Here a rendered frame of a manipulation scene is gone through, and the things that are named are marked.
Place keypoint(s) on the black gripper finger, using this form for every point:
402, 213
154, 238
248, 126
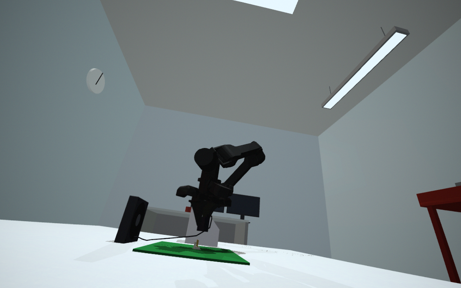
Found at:
198, 206
209, 208

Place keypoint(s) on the green circuit board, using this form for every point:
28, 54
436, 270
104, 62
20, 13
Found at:
192, 252

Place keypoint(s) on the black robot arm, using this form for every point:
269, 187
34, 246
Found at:
209, 161

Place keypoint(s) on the black cooling fan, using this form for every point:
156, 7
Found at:
132, 220

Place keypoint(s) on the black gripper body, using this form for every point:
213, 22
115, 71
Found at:
198, 193

